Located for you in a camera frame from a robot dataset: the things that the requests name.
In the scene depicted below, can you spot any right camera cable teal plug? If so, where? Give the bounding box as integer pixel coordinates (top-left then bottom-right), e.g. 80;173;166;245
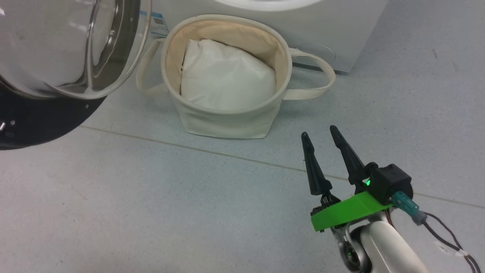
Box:
390;191;485;273

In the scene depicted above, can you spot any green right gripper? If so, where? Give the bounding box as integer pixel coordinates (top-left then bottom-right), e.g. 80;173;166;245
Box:
301;126;394;232

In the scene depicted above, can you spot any round glass washer door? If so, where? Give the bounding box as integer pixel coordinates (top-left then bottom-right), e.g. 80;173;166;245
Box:
0;0;153;151

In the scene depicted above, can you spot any blue energy label sticker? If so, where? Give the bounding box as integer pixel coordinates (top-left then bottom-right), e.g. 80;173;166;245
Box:
139;11;170;38

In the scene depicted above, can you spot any cream canvas laundry basket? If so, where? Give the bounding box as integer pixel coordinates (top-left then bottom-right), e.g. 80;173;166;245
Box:
136;14;336;140

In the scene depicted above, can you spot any white front-load washing machine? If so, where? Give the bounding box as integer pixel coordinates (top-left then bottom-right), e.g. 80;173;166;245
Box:
152;0;389;73

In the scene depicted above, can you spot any white pillow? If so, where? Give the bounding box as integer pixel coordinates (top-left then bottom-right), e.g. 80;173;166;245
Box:
180;39;277;111

